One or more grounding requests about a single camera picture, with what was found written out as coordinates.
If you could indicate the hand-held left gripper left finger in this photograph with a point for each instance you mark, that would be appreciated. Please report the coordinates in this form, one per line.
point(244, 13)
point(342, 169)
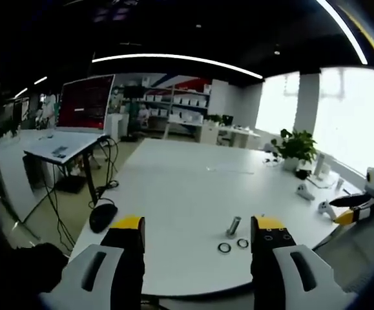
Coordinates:
point(122, 258)

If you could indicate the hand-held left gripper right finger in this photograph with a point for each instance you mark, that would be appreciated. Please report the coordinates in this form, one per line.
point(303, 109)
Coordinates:
point(270, 258)

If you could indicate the metal threaded stud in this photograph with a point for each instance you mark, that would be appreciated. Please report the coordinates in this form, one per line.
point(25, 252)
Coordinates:
point(234, 226)

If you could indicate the white handheld controller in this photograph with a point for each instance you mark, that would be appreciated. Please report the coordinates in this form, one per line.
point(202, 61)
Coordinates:
point(304, 192)
point(326, 208)

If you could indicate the grey mesh office chair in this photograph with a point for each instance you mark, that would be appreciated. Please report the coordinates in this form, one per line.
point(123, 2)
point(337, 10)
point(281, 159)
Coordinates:
point(358, 248)

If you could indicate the black computer mouse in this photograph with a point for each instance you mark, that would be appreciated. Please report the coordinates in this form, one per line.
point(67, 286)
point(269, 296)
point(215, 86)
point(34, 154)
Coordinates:
point(102, 217)

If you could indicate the white bottle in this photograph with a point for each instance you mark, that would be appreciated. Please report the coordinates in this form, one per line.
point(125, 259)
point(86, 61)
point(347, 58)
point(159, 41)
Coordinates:
point(319, 164)

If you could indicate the green potted plant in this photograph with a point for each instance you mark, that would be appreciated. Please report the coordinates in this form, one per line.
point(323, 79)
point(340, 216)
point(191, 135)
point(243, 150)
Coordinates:
point(298, 147)

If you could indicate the dark cloth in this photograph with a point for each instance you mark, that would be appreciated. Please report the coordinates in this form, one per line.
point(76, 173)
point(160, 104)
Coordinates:
point(35, 274)

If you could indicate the white standing desk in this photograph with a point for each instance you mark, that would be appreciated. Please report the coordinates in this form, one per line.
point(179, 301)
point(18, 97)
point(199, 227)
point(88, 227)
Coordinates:
point(60, 147)

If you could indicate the small black monitor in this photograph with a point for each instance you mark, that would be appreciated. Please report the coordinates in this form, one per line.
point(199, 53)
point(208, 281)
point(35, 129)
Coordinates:
point(227, 120)

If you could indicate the long ceiling light strip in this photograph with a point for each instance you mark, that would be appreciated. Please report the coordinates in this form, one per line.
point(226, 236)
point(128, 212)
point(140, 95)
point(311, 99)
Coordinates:
point(180, 59)
point(345, 29)

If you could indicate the large red screen monitor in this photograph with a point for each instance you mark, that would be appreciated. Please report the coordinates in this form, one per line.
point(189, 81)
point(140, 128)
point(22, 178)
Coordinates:
point(85, 103)

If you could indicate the white storage shelf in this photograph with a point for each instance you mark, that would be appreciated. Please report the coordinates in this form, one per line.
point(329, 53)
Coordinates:
point(180, 108)

